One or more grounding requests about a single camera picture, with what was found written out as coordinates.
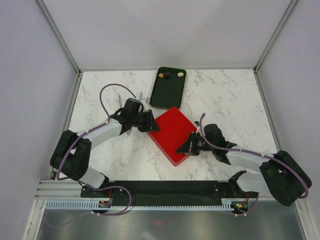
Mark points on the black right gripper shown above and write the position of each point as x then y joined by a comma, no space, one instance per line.
188,147

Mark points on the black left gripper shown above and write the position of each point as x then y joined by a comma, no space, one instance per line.
150,125

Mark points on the metal tongs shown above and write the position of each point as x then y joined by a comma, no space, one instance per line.
121,105

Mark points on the red box lid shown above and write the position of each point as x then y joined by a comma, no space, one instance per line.
173,123

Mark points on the red chocolate box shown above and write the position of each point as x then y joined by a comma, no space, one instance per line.
168,147

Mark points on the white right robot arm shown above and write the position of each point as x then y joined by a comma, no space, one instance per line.
275,174

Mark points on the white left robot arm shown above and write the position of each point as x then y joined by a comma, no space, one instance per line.
71,156

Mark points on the dark green tray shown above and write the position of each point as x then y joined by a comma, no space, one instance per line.
168,91

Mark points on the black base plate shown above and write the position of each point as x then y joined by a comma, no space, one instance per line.
180,192

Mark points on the white slotted cable duct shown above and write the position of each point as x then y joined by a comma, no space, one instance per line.
98,205

